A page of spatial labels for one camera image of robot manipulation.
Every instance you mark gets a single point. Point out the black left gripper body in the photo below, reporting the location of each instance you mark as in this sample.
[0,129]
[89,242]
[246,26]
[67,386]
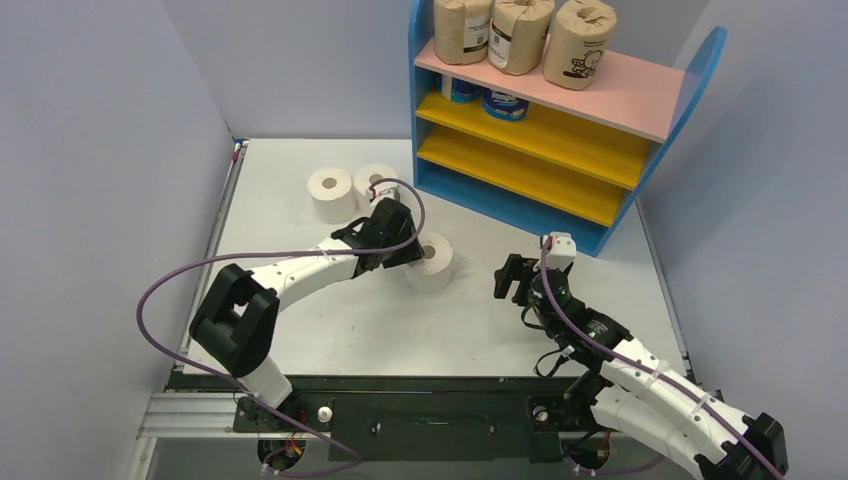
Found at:
[406,254]

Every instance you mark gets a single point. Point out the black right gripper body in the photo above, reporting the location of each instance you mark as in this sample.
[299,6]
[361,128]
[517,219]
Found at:
[521,277]

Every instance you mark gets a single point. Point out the white paper roll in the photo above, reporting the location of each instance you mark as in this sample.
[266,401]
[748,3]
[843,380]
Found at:
[433,271]
[333,196]
[368,176]

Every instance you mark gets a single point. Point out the blue plastic tissue roll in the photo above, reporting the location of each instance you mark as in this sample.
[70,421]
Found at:
[459,91]

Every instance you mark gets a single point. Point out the brown roll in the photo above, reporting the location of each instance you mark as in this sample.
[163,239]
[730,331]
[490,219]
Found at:
[461,30]
[580,34]

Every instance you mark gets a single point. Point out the brown roll cloud logo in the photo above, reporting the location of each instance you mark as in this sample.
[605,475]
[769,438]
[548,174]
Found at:
[518,32]

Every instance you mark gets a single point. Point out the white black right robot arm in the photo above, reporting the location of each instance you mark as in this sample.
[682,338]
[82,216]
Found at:
[628,389]

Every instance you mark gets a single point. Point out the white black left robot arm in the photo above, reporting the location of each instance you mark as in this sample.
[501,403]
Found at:
[236,319]

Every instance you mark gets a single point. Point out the colourful wooden shelf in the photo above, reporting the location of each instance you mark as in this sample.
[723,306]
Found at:
[578,160]

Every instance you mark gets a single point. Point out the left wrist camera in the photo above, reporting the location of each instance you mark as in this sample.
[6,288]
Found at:
[383,191]

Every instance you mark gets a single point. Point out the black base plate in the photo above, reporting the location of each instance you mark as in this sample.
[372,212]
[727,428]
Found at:
[396,418]

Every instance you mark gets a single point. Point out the aluminium rail frame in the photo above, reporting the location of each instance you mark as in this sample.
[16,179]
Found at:
[380,326]

